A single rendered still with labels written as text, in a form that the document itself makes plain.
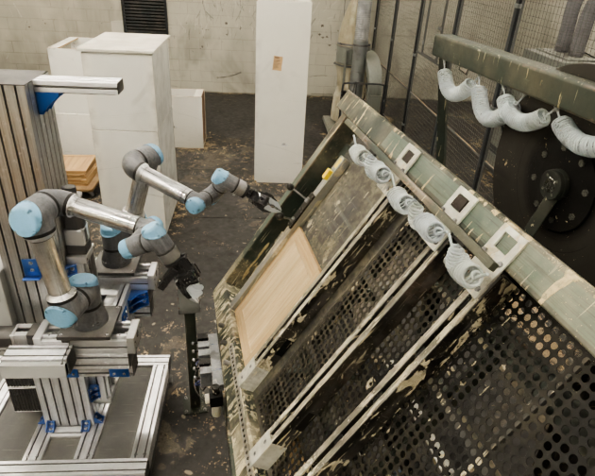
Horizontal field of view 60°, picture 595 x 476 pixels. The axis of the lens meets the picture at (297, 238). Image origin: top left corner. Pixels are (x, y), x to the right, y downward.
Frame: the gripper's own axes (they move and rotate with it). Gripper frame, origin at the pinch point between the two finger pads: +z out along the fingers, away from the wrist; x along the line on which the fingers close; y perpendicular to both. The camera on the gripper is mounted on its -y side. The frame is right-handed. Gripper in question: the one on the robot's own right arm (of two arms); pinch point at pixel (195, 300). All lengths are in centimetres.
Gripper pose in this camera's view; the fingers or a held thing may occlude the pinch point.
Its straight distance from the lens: 202.4
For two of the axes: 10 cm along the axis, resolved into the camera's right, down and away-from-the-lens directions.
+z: 4.1, 7.8, 4.7
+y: 9.1, -3.9, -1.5
